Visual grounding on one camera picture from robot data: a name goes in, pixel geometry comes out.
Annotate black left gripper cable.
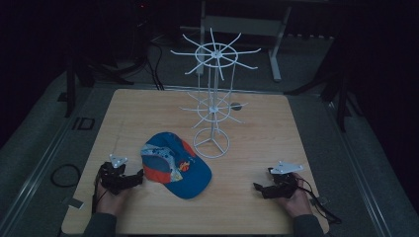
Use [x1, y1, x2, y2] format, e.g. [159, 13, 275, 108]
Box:
[91, 171, 111, 215]

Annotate person's left hand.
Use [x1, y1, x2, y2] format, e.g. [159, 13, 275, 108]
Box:
[94, 183, 132, 216]

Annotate black metal stand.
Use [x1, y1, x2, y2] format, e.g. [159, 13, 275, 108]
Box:
[285, 62, 365, 133]
[63, 48, 134, 119]

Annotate bundle of black cables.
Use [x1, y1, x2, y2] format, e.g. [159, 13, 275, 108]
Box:
[131, 18, 166, 92]

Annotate white wire display rack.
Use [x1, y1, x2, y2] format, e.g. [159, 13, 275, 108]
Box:
[170, 27, 262, 160]

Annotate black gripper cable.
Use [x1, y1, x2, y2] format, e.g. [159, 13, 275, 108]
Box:
[91, 171, 111, 215]
[295, 177, 343, 226]

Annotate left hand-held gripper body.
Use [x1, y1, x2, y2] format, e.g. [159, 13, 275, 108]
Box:
[97, 153, 133, 196]

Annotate black cable loop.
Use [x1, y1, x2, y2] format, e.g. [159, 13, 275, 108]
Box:
[49, 163, 82, 189]

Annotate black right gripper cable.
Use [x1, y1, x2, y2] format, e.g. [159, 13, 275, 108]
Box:
[295, 177, 343, 226]

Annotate person's right hand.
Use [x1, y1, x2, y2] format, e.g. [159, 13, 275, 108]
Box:
[278, 173, 314, 218]

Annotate blue and orange cap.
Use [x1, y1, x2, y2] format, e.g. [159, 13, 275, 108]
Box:
[140, 131, 213, 200]

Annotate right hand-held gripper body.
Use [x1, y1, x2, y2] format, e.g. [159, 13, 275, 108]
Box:
[268, 160, 305, 199]

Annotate black floor socket plate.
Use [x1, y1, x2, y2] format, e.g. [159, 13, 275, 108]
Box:
[71, 117, 96, 131]

